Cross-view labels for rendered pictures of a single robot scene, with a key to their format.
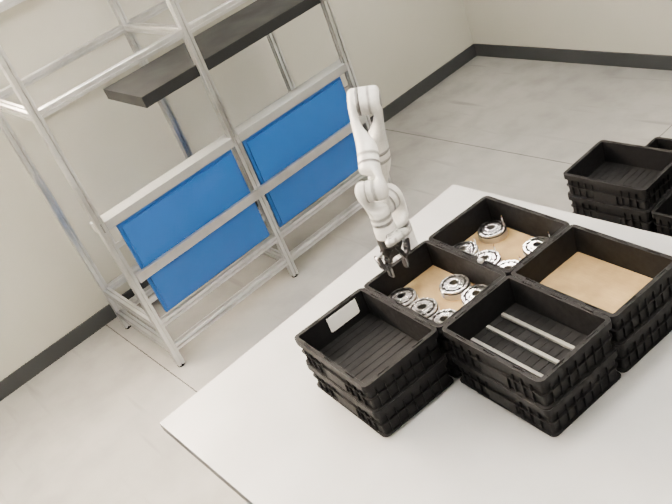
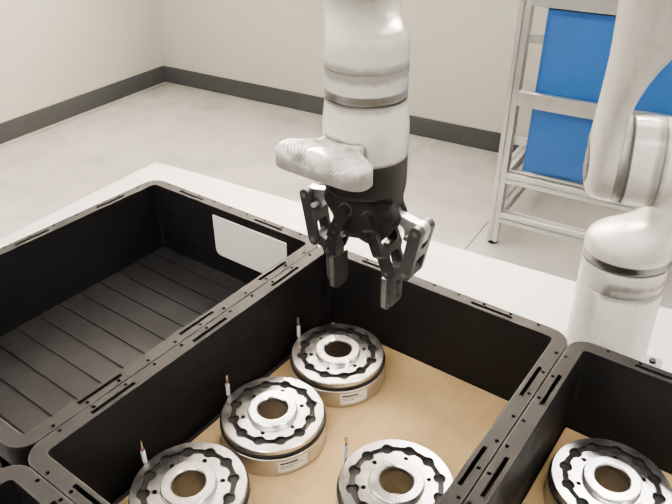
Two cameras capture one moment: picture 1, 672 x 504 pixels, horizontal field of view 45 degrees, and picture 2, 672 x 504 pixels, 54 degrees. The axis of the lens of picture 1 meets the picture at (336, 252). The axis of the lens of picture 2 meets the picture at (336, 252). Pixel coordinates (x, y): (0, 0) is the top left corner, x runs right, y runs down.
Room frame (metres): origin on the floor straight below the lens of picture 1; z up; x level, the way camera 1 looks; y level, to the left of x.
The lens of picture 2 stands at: (1.94, -0.63, 1.34)
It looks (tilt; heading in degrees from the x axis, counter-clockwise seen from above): 32 degrees down; 60
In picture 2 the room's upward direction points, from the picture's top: straight up
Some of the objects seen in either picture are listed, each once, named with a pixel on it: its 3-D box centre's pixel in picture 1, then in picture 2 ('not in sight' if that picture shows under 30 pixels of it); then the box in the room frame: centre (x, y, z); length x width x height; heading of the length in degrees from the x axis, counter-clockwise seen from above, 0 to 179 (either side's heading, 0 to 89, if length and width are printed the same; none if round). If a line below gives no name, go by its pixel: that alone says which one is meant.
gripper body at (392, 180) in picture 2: (390, 244); (364, 191); (2.23, -0.17, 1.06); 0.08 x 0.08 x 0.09
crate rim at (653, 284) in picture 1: (591, 269); not in sight; (1.90, -0.69, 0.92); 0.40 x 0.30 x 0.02; 24
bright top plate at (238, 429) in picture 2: (422, 308); (272, 413); (2.12, -0.19, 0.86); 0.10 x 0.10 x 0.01
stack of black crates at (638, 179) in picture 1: (628, 206); not in sight; (2.87, -1.26, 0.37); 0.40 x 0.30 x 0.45; 29
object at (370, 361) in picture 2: (401, 297); (337, 353); (2.22, -0.15, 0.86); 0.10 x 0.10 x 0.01
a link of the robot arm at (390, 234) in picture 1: (387, 228); (353, 124); (2.21, -0.18, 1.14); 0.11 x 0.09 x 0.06; 23
